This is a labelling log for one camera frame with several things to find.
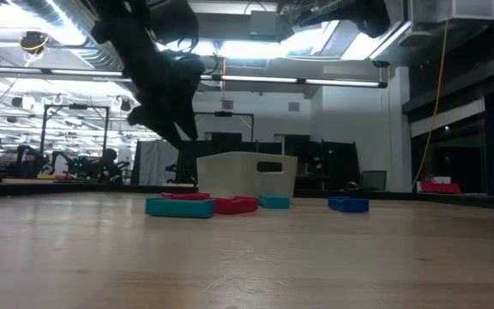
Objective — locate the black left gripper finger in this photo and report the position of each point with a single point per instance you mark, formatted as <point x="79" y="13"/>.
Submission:
<point x="157" y="120"/>
<point x="189" y="122"/>

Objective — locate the white plastic storage bin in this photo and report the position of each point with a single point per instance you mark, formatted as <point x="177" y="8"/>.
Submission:
<point x="230" y="176"/>

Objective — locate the red labelled card box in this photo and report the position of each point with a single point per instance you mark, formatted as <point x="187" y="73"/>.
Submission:
<point x="187" y="196"/>
<point x="234" y="206"/>

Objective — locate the teal labelled card box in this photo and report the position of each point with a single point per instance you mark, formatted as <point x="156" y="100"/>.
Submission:
<point x="178" y="208"/>

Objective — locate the plain cyan card box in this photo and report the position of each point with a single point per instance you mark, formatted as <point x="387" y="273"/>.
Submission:
<point x="274" y="201"/>

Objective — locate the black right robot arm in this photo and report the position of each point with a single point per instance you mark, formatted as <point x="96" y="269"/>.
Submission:
<point x="371" y="17"/>

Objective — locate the background black robot arm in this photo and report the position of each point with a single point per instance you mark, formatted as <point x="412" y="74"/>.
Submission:
<point x="26" y="163"/>

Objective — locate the grey cover sheet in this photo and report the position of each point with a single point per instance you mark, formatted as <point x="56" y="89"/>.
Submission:
<point x="152" y="163"/>

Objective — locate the person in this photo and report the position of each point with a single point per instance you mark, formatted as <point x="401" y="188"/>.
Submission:
<point x="110" y="165"/>

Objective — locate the long ceiling light fixture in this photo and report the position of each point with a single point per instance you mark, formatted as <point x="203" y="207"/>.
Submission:
<point x="272" y="79"/>

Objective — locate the background wooden workbench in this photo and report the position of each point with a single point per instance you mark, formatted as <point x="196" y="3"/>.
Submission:
<point x="58" y="189"/>

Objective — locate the black partition panels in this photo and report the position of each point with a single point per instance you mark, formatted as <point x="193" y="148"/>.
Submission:
<point x="328" y="163"/>

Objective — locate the small black dome object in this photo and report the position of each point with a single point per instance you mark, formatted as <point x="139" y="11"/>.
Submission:
<point x="352" y="186"/>

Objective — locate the blue labelled card box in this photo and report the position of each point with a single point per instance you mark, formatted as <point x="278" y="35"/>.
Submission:
<point x="350" y="205"/>

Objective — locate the red white background box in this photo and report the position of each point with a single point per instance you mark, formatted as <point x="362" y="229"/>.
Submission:
<point x="440" y="188"/>

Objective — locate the black metal gantry frame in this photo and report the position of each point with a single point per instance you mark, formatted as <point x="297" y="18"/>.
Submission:
<point x="43" y="129"/>
<point x="230" y="114"/>

